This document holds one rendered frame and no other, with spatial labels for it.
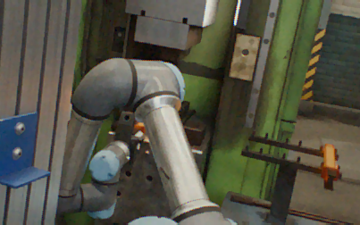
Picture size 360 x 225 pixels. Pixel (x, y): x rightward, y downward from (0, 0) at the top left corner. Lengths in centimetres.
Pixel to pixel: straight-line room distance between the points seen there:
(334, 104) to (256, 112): 604
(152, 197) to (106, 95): 92
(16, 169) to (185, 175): 43
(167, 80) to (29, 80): 51
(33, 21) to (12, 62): 7
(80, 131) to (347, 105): 706
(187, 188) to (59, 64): 42
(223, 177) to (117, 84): 109
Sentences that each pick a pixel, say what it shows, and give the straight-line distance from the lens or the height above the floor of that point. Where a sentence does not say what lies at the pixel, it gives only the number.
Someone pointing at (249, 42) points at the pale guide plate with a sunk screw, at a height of 133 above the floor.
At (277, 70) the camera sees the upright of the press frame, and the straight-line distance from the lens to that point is 206.
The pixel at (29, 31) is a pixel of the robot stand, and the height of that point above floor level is 140.
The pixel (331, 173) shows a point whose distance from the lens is 157.
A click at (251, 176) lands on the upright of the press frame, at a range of 216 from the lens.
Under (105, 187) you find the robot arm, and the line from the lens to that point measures 145.
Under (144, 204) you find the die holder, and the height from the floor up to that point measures 66.
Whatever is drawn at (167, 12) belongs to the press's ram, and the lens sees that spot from 194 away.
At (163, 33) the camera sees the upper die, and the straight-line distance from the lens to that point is 194.
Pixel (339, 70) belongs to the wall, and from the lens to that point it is 801.
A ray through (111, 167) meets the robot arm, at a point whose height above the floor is 100.
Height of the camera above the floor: 149
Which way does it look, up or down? 13 degrees down
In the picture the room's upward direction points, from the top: 10 degrees clockwise
